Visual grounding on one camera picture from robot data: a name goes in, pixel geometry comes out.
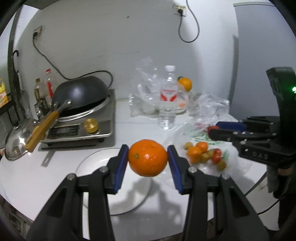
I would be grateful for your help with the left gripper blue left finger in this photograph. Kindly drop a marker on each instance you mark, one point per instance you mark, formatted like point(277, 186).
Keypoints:
point(120, 167)

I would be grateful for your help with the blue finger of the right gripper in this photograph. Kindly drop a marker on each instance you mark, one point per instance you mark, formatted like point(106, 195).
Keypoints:
point(232, 126)
point(222, 135)

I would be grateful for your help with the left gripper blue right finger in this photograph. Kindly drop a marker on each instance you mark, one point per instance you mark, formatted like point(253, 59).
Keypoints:
point(174, 163)

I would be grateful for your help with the red cherry tomato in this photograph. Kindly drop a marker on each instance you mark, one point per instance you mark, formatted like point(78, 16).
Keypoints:
point(216, 159)
point(217, 152)
point(212, 128)

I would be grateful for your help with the mandarin orange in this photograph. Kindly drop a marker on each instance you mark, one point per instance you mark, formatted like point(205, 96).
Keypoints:
point(194, 154)
point(147, 158)
point(203, 146)

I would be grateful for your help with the yellow cherry tomato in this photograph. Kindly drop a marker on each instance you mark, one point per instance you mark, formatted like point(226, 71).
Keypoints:
point(221, 165)
point(205, 157)
point(188, 145)
point(210, 153)

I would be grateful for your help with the printed plastic fruit bag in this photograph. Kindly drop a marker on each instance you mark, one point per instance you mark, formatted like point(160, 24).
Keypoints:
point(191, 140)

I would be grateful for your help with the white round plate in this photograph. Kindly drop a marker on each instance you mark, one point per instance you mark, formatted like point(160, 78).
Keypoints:
point(128, 189)

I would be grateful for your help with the crumpled clear plastic bag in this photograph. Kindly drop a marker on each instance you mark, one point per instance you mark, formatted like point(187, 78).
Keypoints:
point(206, 106)

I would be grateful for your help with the stainless induction cooker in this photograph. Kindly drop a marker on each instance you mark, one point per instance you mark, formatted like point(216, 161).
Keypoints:
point(72, 128)

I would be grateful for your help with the white plate with bag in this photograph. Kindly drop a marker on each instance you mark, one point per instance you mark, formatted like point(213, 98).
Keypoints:
point(183, 101)

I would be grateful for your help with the large orange with leaf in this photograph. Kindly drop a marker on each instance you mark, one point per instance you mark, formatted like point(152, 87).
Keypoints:
point(186, 83)

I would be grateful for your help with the clear water bottle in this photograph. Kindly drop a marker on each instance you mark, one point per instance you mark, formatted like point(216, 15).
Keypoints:
point(168, 101)

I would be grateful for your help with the black wok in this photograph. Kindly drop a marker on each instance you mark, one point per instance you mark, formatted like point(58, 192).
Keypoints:
point(70, 98)

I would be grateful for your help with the grey refrigerator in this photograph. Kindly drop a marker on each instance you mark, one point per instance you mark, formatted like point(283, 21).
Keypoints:
point(265, 41)

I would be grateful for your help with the red label sauce bottle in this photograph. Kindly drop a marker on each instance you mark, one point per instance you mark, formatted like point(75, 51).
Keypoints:
point(51, 82)

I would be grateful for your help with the cooking oil bottle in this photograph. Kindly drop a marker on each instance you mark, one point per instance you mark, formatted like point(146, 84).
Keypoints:
point(41, 92)

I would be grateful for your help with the steel pot lid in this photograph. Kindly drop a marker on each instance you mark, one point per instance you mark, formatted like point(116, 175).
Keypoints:
point(18, 137)

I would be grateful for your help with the black umbrella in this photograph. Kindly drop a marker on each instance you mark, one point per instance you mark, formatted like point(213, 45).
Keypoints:
point(16, 69)

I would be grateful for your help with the yellow detergent bottle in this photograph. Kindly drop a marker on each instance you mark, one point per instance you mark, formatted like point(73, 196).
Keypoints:
point(3, 94)

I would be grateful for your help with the right wall socket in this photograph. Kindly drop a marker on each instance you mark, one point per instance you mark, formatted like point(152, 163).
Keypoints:
point(179, 10)

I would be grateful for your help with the wall socket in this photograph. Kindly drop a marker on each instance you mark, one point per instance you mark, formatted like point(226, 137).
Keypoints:
point(179, 10)
point(37, 32)

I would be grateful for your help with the left wall socket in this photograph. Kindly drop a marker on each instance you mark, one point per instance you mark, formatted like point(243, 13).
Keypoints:
point(37, 32)

